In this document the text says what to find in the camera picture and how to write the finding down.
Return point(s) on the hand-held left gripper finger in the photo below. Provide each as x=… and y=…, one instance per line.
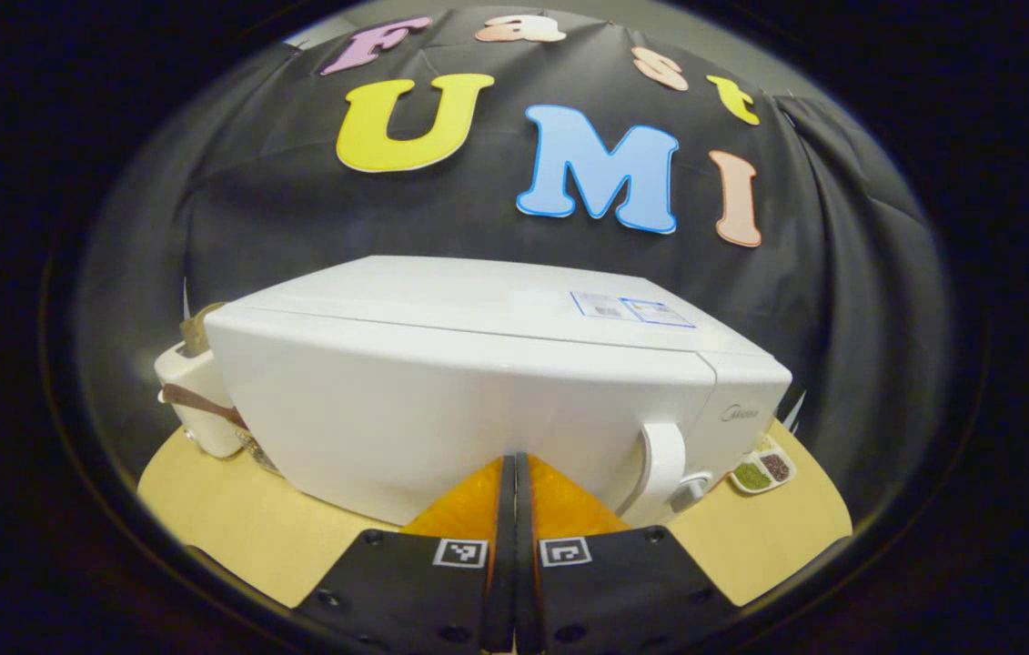
x=503, y=564
x=525, y=564

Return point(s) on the white microwave oven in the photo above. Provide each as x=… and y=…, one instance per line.
x=441, y=409

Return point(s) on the white divided seasoning dish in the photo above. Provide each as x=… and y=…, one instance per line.
x=760, y=473

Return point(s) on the white toaster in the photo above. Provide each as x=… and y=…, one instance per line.
x=196, y=428

